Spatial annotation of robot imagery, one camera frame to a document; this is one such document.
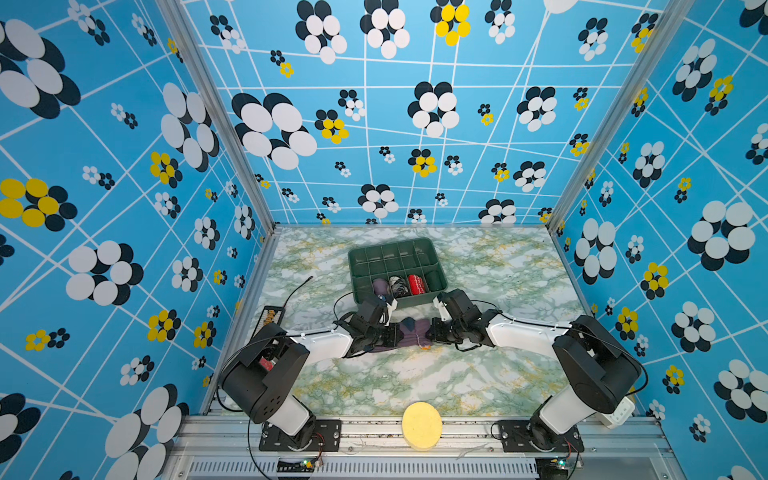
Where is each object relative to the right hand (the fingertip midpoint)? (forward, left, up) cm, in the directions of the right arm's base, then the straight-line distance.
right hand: (427, 335), depth 90 cm
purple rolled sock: (+14, +14, +6) cm, 21 cm away
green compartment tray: (+34, +9, -5) cm, 35 cm away
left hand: (-1, +6, +1) cm, 7 cm away
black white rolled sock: (+14, +9, +5) cm, 17 cm away
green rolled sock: (+17, -4, +4) cm, 18 cm away
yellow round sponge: (-25, +3, +2) cm, 25 cm away
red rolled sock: (+15, +3, +5) cm, 16 cm away
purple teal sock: (0, +4, +1) cm, 4 cm away
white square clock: (-22, -47, +1) cm, 52 cm away
